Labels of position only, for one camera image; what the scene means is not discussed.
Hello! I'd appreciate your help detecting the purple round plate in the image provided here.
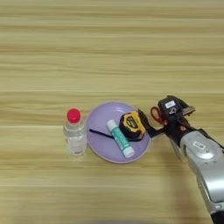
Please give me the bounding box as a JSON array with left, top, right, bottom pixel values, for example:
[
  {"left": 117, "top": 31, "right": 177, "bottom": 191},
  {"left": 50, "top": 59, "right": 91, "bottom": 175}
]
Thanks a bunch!
[{"left": 85, "top": 101, "right": 153, "bottom": 164}]

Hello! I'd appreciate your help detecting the yellow black tape measure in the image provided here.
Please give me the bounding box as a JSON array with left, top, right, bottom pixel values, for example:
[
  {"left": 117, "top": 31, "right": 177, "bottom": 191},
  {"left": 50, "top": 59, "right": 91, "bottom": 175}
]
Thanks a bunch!
[{"left": 88, "top": 110, "right": 147, "bottom": 143}]

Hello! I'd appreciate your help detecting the clear bottle red cap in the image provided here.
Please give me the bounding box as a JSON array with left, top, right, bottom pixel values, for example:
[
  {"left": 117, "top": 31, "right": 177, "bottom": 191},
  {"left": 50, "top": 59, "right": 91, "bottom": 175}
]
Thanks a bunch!
[{"left": 63, "top": 108, "right": 88, "bottom": 158}]

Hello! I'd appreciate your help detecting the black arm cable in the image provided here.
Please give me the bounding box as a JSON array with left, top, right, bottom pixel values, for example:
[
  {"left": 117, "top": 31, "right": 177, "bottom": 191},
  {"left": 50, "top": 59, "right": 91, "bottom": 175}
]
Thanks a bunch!
[{"left": 203, "top": 129, "right": 224, "bottom": 151}]

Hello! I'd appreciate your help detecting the teal white glue stick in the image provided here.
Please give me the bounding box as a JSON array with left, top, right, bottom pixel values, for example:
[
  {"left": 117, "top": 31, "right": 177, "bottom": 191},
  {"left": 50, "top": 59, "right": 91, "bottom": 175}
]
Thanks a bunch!
[{"left": 106, "top": 119, "right": 136, "bottom": 159}]

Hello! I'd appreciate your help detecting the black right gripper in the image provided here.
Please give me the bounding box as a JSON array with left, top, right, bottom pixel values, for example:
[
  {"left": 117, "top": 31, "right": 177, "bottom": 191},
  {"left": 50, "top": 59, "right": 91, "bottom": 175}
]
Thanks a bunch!
[{"left": 137, "top": 97, "right": 197, "bottom": 144}]

